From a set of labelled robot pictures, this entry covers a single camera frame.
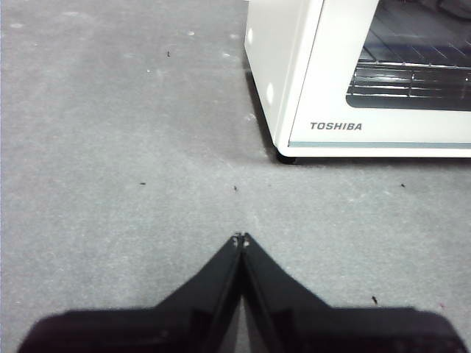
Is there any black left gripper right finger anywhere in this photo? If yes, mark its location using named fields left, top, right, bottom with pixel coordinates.
left=241, top=232, right=471, bottom=353

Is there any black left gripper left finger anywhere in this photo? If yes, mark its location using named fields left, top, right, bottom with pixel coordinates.
left=16, top=232, right=244, bottom=353

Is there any glass oven door with handle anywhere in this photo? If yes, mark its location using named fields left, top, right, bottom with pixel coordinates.
left=288, top=0, right=471, bottom=149

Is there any white Toshiba toaster oven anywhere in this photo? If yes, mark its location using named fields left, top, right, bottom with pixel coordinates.
left=244, top=0, right=471, bottom=165

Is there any metal wire oven rack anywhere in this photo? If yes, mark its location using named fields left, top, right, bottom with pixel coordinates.
left=348, top=61, right=471, bottom=101

